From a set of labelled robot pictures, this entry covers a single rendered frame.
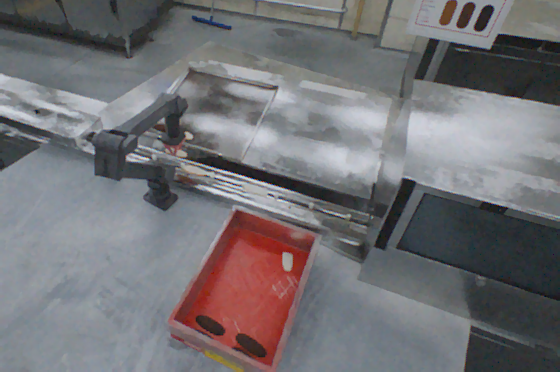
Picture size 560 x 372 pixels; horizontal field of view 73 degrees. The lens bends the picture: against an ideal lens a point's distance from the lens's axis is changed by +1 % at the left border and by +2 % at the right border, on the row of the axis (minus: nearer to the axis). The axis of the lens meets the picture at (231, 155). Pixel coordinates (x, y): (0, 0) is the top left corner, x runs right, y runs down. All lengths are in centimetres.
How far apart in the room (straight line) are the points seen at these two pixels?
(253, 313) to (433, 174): 66
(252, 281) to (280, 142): 64
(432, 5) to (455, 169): 90
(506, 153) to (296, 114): 87
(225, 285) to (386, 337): 50
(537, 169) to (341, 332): 68
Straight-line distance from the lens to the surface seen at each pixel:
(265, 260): 134
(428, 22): 185
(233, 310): 125
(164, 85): 222
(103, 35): 444
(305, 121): 174
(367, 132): 174
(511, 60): 296
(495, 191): 109
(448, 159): 112
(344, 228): 143
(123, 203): 155
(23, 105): 209
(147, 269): 135
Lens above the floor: 195
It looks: 42 degrees down
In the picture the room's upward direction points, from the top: 1 degrees clockwise
